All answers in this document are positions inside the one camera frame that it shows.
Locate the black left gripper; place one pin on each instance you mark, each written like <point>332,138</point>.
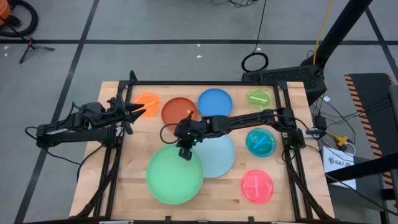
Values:
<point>118,112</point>

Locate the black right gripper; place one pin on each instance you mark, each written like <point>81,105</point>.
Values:
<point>188,130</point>

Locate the small translucent orange plate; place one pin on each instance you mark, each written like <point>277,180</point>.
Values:
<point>152,102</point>

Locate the large green plastic plate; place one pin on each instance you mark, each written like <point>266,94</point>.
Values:
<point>171,177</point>

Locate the red-brown plastic plate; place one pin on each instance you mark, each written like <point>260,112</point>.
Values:
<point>174,112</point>

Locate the small translucent teal plate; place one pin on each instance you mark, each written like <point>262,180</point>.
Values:
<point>267,146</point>

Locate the small translucent yellow-green plate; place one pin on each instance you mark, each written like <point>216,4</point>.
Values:
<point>264,104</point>

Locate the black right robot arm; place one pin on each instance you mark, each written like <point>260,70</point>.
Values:
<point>242,119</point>

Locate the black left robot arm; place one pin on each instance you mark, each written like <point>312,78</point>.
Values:
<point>77,135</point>

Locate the light blue plastic plate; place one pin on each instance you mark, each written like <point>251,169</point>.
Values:
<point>217,158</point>

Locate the small translucent pink plate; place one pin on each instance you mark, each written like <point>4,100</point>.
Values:
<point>264,186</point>

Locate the black tripod stand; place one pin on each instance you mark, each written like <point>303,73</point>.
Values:
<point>31,47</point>

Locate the black perforated base box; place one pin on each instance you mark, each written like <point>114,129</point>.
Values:
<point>280,76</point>

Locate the white power strip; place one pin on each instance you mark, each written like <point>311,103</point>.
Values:
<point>312,132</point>

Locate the black power adapter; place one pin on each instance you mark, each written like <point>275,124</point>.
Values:
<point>320,122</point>

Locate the white printed paper sign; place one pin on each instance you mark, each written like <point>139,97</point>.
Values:
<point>339,168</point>

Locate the yellow plug connector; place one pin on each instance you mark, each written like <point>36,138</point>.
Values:
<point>341,140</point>

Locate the orange vacuum cleaner body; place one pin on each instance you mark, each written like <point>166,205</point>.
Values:
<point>3,11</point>

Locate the black crossbeam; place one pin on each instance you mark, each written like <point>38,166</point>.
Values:
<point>360,169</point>

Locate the hazard striped black mat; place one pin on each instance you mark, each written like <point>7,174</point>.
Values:
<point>370,90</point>

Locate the black slanted pole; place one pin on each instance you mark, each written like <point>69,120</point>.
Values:
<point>339,31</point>

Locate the black aluminium table frame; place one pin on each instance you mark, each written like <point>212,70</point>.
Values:
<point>202,83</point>

